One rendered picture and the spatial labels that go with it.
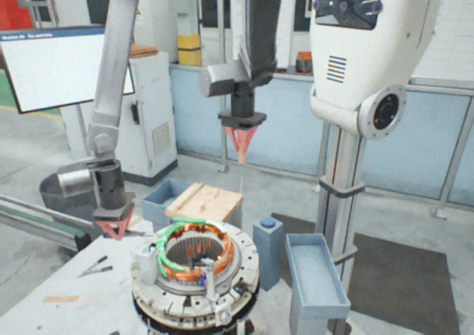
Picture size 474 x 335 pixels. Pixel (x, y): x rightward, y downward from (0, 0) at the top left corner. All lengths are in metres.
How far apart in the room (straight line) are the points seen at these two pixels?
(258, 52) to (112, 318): 0.94
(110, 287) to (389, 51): 1.12
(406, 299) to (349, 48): 1.86
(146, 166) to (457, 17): 2.69
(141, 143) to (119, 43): 2.40
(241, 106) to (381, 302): 1.84
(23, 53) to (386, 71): 1.38
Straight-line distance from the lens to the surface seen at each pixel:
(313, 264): 1.00
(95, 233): 2.61
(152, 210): 1.19
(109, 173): 0.78
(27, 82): 1.69
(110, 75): 0.79
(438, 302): 2.52
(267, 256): 1.13
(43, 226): 1.77
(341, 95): 0.90
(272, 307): 1.20
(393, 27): 0.82
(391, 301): 2.40
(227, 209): 1.10
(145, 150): 3.18
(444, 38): 2.80
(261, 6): 0.52
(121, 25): 0.81
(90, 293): 1.33
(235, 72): 0.71
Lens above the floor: 1.71
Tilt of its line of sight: 26 degrees down
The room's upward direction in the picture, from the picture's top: straight up
